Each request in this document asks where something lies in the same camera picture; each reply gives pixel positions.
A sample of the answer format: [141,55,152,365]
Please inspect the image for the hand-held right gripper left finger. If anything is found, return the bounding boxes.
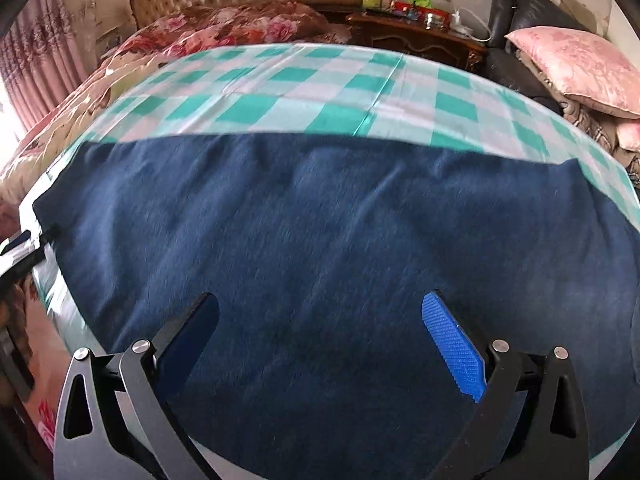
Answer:
[52,291,221,480]

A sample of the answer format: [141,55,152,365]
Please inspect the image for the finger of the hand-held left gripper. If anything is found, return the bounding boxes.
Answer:
[0,227,60,281]

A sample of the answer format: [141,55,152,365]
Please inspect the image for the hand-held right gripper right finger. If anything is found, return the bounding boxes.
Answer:
[421,289,592,480]

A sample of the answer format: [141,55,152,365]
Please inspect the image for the blue pants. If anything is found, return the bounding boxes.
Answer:
[32,132,640,480]

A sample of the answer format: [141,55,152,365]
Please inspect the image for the beige floral duvet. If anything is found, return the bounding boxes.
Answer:
[0,50,166,221]

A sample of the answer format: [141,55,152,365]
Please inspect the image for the pink curtain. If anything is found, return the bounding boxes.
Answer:
[0,0,108,136]

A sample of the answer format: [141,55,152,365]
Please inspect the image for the beige plaid blanket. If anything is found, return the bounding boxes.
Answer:
[560,100,640,186]

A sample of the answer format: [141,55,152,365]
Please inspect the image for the green white checked cloth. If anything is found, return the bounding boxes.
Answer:
[17,42,640,466]

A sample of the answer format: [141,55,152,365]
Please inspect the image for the pink floral pillow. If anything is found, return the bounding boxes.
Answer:
[615,119,640,152]
[504,26,640,120]

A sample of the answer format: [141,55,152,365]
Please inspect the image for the black leather armchair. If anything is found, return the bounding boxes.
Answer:
[482,0,608,116]

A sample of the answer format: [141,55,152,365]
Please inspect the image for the dark wooden nightstand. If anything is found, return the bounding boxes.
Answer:
[320,5,488,73]

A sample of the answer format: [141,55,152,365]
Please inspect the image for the white charger cable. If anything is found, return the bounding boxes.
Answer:
[452,7,493,42]

